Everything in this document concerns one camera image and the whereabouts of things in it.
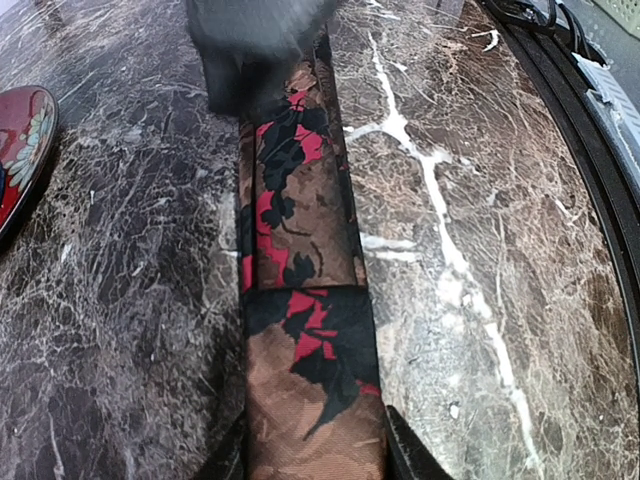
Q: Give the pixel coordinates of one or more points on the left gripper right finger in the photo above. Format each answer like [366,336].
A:
[407,457]

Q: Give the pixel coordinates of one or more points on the red floral saucer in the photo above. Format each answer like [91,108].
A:
[29,120]

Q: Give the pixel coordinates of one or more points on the white cable duct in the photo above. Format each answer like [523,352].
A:
[612,30]

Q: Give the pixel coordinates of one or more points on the brown red floral tie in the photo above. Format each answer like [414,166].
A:
[313,396]

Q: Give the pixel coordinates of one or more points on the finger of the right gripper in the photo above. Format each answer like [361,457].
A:
[250,48]

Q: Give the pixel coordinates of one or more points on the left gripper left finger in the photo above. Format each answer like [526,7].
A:
[227,460]

